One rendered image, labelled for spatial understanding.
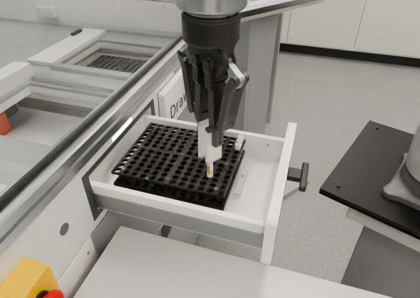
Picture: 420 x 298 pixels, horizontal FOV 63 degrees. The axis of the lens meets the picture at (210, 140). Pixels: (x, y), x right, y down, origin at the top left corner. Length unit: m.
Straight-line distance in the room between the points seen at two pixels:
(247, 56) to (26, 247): 1.20
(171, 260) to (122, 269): 0.09
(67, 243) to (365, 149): 0.74
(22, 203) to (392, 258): 0.79
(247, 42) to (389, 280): 1.01
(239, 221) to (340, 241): 1.23
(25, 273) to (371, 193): 0.69
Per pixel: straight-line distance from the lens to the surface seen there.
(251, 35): 1.51
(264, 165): 0.77
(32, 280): 0.55
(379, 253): 0.97
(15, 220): 0.54
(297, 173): 0.65
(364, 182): 0.88
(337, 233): 1.80
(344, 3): 3.43
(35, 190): 0.55
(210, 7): 0.41
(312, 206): 1.89
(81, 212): 0.66
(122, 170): 0.67
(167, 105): 0.87
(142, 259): 0.70
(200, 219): 0.60
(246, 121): 1.71
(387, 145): 1.03
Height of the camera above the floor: 1.33
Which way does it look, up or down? 36 degrees down
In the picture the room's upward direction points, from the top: straight up
